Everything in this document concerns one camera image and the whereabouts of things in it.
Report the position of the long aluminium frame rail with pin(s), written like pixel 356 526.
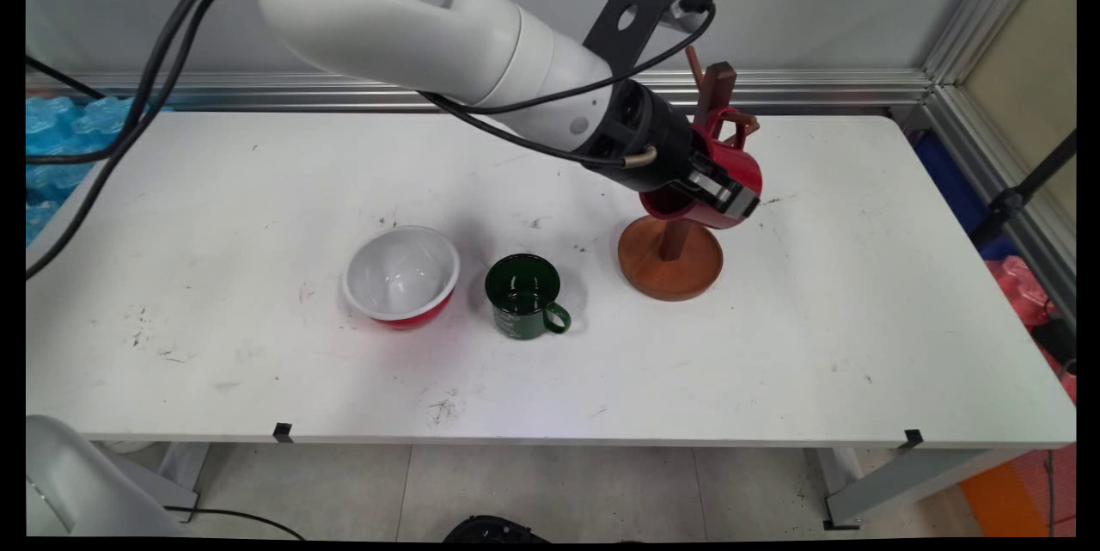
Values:
pixel 816 91

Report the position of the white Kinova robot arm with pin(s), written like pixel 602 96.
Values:
pixel 387 18

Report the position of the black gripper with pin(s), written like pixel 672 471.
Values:
pixel 640 134

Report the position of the blue plastic bag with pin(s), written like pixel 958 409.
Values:
pixel 945 177

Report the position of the slim grey table leg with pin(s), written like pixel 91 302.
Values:
pixel 182 465

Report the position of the aluminium frame post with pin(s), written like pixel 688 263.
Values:
pixel 980 9

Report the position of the black tripod leg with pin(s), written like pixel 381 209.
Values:
pixel 1010 200

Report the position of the black tape marker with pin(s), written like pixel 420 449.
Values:
pixel 283 431
pixel 913 438

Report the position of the brown wooden mug tree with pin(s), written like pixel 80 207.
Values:
pixel 670 272

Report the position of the short aluminium frame rail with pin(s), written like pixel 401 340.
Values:
pixel 1023 207

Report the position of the dark green enamel mug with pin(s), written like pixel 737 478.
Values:
pixel 520 319

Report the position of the black round floor object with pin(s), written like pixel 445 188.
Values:
pixel 494 529

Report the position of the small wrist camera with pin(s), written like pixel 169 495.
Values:
pixel 692 3

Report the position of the wide grey table leg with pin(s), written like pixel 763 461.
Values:
pixel 902 482

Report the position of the red ceramic mug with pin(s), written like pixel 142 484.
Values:
pixel 739 164

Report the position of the orange sheet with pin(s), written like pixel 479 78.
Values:
pixel 997 499

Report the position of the red bowl white inside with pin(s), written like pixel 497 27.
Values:
pixel 400 276

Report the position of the blue bubble wrap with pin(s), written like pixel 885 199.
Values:
pixel 60 147

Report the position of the red plastic bag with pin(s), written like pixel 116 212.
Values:
pixel 1018 284

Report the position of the grey robot base cover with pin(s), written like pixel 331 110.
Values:
pixel 77 482

